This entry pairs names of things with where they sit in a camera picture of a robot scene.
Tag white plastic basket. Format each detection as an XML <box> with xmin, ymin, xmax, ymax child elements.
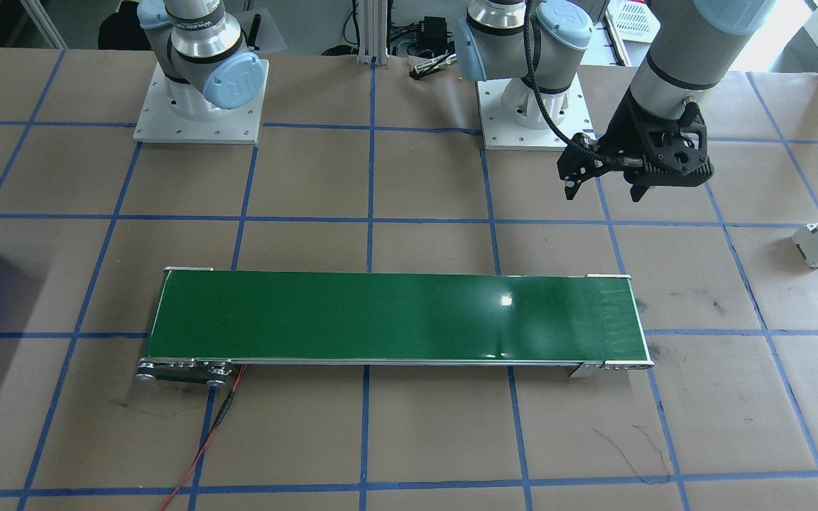
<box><xmin>604</xmin><ymin>0</ymin><xmax>663</xmax><ymax>43</ymax></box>

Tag silver metal tool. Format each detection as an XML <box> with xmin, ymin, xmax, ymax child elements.
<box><xmin>413</xmin><ymin>53</ymin><xmax>461</xmax><ymax>79</ymax></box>

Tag black power adapter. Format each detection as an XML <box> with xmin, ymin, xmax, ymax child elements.
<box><xmin>420</xmin><ymin>18</ymin><xmax>452</xmax><ymax>50</ymax></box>

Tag green conveyor belt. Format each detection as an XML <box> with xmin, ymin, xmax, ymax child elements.
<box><xmin>136</xmin><ymin>267</ymin><xmax>655</xmax><ymax>389</ymax></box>

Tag black bag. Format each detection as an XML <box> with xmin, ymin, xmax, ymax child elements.
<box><xmin>97</xmin><ymin>0</ymin><xmax>148</xmax><ymax>50</ymax></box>

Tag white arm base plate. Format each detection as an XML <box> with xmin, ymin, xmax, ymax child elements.
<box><xmin>478</xmin><ymin>75</ymin><xmax>598</xmax><ymax>152</ymax></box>
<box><xmin>133</xmin><ymin>60</ymin><xmax>268</xmax><ymax>145</ymax></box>

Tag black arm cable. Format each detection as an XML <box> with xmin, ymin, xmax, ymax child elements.
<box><xmin>521</xmin><ymin>0</ymin><xmax>594</xmax><ymax>153</ymax></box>

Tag red and black wire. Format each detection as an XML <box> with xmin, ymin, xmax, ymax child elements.
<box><xmin>160</xmin><ymin>363</ymin><xmax>246</xmax><ymax>511</ymax></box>

